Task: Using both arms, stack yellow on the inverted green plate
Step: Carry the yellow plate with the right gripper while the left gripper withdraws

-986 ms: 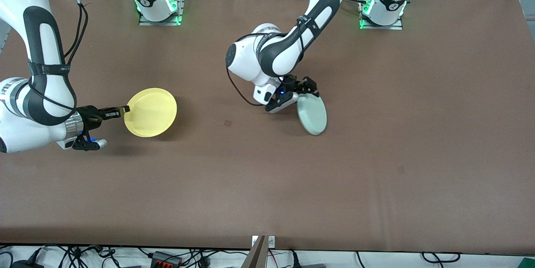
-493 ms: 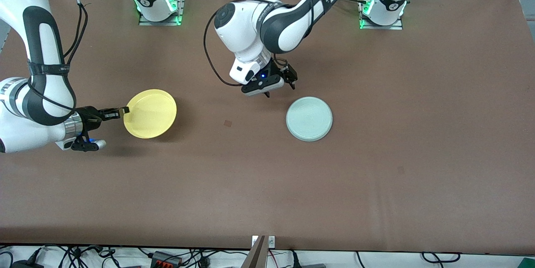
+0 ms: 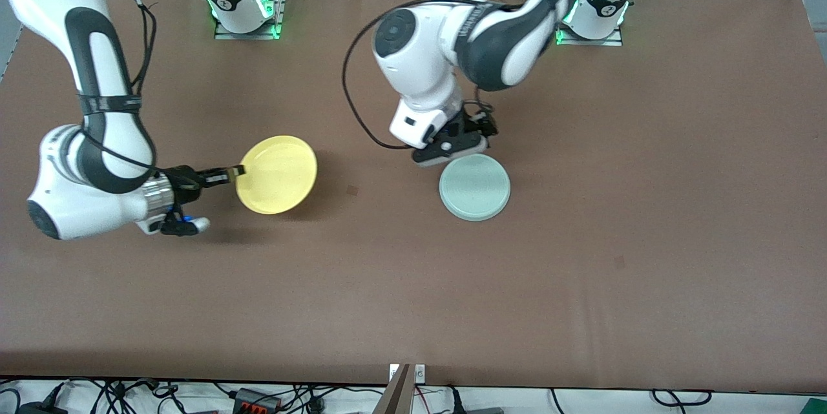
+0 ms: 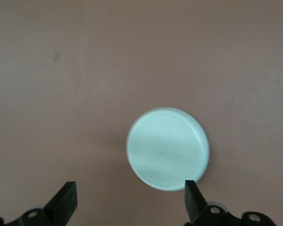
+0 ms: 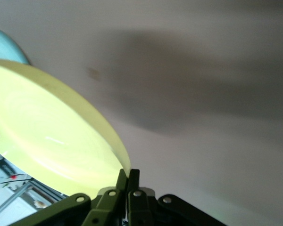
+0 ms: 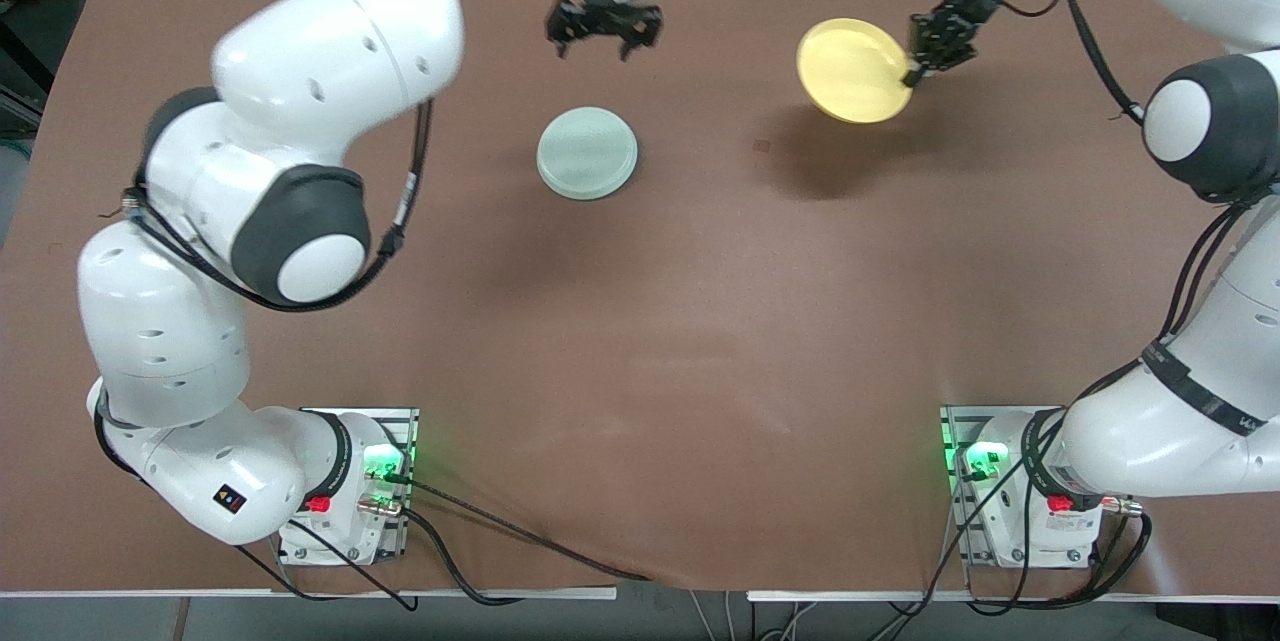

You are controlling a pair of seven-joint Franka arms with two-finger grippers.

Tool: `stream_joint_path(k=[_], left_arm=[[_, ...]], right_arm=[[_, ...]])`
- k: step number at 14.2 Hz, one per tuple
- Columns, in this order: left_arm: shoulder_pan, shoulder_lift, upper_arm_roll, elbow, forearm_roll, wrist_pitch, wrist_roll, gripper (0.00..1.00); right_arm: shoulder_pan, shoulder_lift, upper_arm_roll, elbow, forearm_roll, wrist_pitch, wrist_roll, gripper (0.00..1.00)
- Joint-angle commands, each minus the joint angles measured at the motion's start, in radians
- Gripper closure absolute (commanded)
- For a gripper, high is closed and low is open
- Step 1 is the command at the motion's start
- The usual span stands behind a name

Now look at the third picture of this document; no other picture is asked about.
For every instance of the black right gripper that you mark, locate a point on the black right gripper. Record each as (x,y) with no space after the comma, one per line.
(184,181)

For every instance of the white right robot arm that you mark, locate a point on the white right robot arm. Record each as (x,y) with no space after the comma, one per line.
(71,207)

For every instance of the white mounting bracket plate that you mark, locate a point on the white mounting bracket plate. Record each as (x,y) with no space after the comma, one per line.
(420,373)

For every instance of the table cover sheet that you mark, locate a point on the table cover sheet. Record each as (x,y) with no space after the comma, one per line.
(413,285)

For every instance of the yellow round plate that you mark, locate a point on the yellow round plate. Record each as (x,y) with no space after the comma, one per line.
(278,175)

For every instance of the grey camera stand post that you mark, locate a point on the grey camera stand post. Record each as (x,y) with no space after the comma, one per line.
(395,398)

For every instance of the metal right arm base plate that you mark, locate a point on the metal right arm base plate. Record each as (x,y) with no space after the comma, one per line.
(223,35)

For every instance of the black orange power strip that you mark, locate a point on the black orange power strip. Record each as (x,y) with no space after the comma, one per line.
(255,401)

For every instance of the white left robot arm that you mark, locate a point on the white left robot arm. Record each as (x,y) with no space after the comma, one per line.
(413,59)

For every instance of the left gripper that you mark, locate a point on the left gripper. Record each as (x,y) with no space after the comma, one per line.
(476,124)

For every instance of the black power adapter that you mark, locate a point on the black power adapter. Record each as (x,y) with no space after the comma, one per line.
(42,409)

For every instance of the black plug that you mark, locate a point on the black plug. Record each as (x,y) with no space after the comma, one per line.
(457,404)

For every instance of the pale green round plate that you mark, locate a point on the pale green round plate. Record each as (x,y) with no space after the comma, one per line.
(475,188)

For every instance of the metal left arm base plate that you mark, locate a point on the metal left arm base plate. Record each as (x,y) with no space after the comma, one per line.
(614,42)

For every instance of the green flat object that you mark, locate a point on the green flat object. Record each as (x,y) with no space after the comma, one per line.
(815,406)

